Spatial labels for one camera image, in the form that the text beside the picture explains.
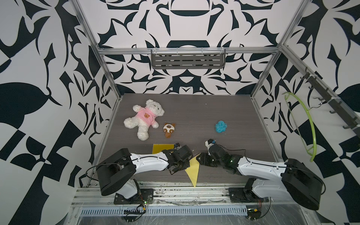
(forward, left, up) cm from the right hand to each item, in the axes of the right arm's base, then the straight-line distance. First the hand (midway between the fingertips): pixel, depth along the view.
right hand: (197, 157), depth 84 cm
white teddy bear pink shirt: (+25, +34, +6) cm, 42 cm away
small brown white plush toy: (+19, +18, 0) cm, 27 cm away
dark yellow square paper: (+7, +25, -3) cm, 26 cm away
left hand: (-2, +5, -2) cm, 6 cm away
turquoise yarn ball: (+22, -18, -1) cm, 28 cm away
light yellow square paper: (-7, +3, -3) cm, 9 cm away
